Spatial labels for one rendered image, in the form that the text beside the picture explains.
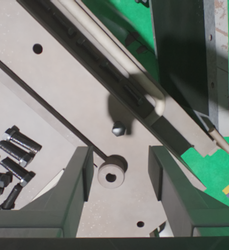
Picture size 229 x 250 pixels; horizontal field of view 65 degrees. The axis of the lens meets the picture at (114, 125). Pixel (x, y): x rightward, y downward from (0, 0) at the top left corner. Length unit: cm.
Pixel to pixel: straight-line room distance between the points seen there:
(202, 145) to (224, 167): 167
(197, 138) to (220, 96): 10
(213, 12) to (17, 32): 36
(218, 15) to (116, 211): 42
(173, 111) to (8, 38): 33
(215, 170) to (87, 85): 193
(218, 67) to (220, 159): 167
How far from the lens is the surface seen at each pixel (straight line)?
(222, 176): 218
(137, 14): 170
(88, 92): 26
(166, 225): 47
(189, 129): 44
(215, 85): 46
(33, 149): 30
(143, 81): 38
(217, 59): 46
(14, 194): 35
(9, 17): 30
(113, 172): 27
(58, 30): 42
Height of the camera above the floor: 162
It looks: 75 degrees down
